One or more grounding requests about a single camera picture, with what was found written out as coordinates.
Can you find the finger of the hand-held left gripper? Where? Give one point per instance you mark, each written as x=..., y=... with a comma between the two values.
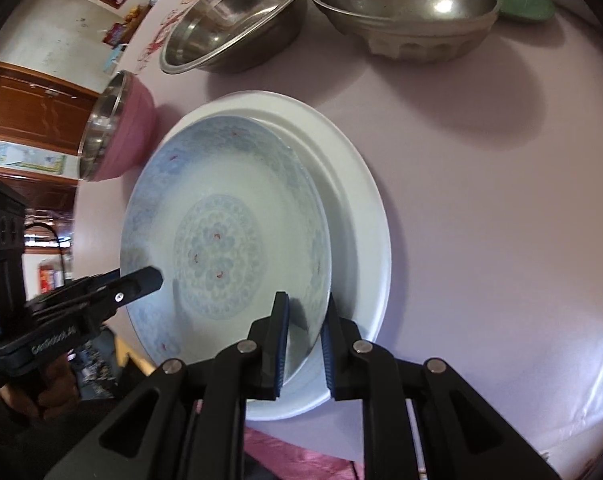
x=76, y=287
x=136, y=285

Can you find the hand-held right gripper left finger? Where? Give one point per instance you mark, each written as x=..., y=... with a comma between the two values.
x=281, y=340

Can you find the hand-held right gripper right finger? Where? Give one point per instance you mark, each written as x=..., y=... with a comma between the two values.
x=329, y=360

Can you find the blue patterned ceramic plate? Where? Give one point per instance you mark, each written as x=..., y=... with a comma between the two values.
x=221, y=200

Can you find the large white plate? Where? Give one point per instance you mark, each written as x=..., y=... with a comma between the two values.
x=356, y=220

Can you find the pink steel bowl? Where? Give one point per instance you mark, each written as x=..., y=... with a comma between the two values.
x=131, y=130

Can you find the large steel bowl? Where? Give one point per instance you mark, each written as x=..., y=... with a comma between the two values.
x=231, y=15

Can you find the person's left hand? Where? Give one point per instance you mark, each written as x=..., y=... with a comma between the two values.
x=56, y=385

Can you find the wooden door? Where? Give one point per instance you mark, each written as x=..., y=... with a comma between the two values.
x=31, y=110

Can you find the printed lilac tablecloth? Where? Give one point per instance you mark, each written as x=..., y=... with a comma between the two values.
x=481, y=210

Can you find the light blue round stool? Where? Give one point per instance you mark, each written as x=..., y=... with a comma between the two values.
x=113, y=57

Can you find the pink tin box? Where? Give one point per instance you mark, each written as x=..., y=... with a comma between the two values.
x=115, y=35

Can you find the wall poster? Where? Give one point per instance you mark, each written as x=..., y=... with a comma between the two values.
x=26, y=159

